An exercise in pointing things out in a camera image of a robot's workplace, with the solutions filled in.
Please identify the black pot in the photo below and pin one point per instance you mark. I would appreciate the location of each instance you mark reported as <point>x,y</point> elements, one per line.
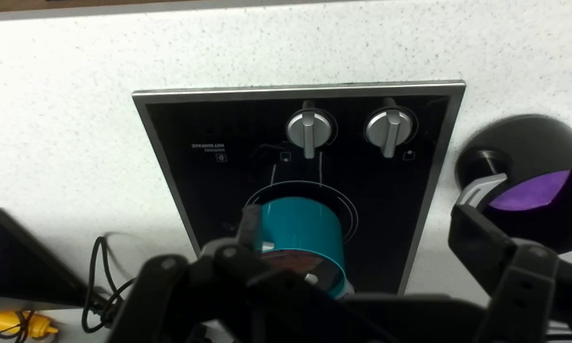
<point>526,144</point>

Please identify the yellow plug object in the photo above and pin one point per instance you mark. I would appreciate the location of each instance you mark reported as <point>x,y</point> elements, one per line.
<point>11,325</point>

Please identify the silver cooktop knob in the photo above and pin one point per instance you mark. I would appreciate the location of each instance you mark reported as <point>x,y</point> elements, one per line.
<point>309,130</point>
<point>391,127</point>

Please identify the teal blue pot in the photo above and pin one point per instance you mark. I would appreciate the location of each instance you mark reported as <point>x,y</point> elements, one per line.
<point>297,222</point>

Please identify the purple object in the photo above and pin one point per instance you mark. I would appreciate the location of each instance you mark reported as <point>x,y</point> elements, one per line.
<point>530,191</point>

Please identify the black glass cooktop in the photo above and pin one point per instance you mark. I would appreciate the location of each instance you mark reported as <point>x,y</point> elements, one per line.
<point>202,165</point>

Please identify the black laptop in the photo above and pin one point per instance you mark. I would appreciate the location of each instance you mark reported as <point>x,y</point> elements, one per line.
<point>19,260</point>

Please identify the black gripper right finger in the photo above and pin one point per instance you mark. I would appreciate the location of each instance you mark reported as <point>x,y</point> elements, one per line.
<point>526,292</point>

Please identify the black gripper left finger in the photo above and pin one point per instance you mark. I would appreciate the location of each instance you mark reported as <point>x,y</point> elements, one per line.
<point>172,298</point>

